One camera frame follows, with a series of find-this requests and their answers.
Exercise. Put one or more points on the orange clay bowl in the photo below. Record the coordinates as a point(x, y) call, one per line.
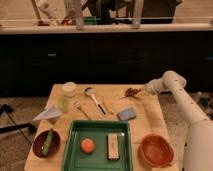
point(156, 151)

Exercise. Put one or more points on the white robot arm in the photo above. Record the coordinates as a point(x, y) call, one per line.
point(198, 150)

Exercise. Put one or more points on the yellow marker pen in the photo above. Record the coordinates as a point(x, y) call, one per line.
point(107, 106)

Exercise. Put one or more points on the green plastic tray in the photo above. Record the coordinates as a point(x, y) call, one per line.
point(76, 160)

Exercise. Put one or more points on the white round container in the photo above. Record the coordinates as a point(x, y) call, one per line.
point(69, 89)

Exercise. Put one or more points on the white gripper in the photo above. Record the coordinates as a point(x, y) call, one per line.
point(153, 87)

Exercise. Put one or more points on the silver spoon black handle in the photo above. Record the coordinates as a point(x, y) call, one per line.
point(90, 92)

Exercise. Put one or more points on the orange fruit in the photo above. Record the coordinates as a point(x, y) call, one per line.
point(87, 145)

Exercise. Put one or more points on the silver fork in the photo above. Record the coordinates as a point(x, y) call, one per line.
point(78, 106)

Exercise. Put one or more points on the black tripod stand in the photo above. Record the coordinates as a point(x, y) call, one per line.
point(15, 127)

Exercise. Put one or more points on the light green cup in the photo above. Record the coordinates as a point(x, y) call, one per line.
point(63, 104)

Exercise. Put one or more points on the dark red bowl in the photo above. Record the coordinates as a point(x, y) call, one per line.
point(39, 141)

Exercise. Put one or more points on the red small object on counter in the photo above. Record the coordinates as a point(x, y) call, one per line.
point(69, 22)

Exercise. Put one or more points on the green cucumber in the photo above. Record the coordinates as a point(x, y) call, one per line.
point(47, 143)

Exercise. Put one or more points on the green box on counter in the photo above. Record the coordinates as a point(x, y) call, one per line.
point(90, 20)

